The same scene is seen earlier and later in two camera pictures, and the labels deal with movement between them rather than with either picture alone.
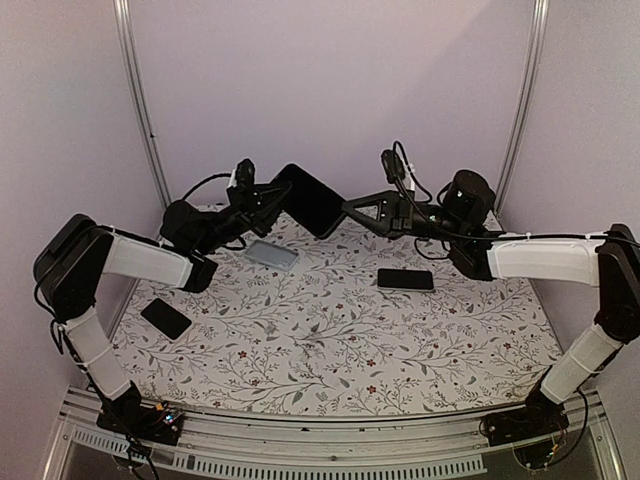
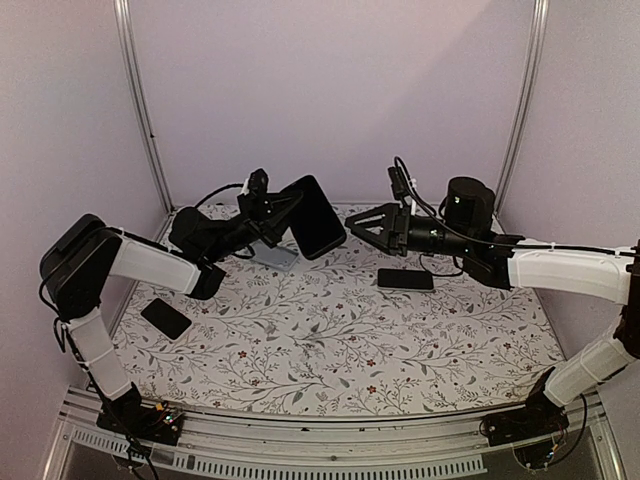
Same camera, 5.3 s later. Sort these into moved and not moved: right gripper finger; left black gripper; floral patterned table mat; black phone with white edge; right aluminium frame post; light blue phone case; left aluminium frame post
Moved: left black gripper; right gripper finger
Not moved: light blue phone case; left aluminium frame post; black phone with white edge; floral patterned table mat; right aluminium frame post
